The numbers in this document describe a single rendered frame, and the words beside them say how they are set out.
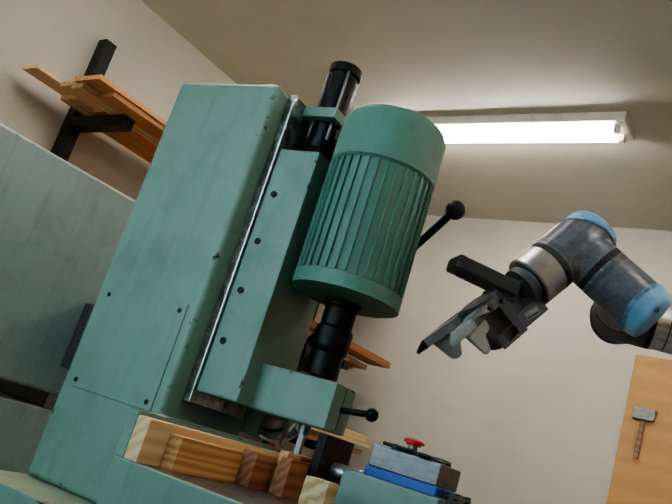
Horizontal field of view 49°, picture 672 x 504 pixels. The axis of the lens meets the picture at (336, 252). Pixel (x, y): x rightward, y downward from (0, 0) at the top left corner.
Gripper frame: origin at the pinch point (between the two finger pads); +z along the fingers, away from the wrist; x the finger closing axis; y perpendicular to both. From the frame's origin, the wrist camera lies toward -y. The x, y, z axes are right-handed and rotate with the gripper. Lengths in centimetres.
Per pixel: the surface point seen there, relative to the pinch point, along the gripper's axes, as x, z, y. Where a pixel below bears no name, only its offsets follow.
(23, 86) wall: 200, 9, -160
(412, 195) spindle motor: -5.2, -10.8, -20.6
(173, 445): -20.0, 38.8, -12.9
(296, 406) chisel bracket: -0.4, 22.2, -5.5
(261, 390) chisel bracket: 3.9, 24.5, -10.3
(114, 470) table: -21, 45, -15
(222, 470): -13.1, 36.0, -6.4
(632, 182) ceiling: 210, -212, 34
